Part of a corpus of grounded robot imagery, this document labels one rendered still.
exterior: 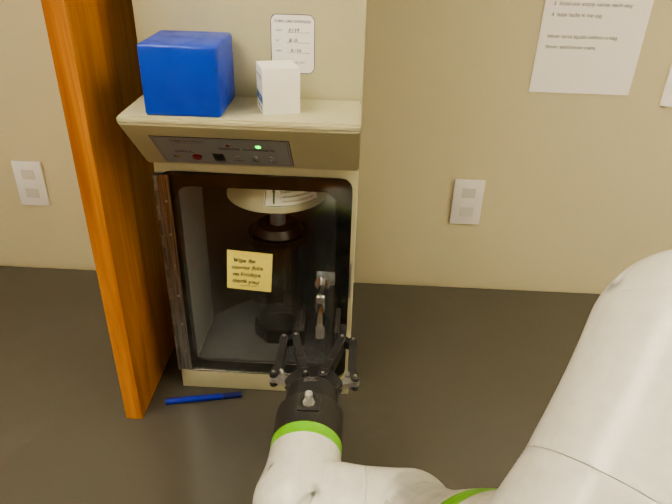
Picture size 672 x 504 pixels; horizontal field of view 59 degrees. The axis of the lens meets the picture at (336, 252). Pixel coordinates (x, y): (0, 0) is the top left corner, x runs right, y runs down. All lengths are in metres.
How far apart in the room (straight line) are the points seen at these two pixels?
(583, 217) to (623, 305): 1.18
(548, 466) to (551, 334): 1.11
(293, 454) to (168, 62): 0.50
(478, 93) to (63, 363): 1.03
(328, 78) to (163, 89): 0.23
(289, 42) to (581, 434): 0.68
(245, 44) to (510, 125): 0.70
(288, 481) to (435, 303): 0.82
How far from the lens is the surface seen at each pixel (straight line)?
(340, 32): 0.87
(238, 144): 0.84
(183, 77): 0.81
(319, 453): 0.75
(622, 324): 0.35
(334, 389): 0.86
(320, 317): 0.99
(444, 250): 1.50
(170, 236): 1.02
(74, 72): 0.88
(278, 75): 0.81
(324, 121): 0.80
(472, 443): 1.13
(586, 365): 0.35
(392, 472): 0.75
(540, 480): 0.33
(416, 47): 1.32
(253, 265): 1.01
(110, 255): 0.97
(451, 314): 1.42
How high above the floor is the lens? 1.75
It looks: 30 degrees down
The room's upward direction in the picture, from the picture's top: 2 degrees clockwise
